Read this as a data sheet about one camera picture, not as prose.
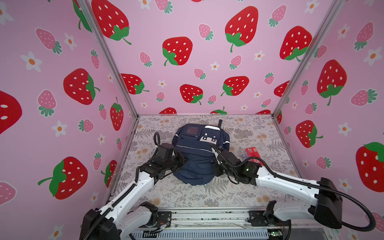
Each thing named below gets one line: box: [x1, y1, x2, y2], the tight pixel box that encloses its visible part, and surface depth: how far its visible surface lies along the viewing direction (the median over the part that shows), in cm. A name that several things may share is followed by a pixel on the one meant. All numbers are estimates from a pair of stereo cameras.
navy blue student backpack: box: [172, 119, 230, 186], surface depth 85 cm
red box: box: [245, 147, 265, 166], surface depth 101 cm
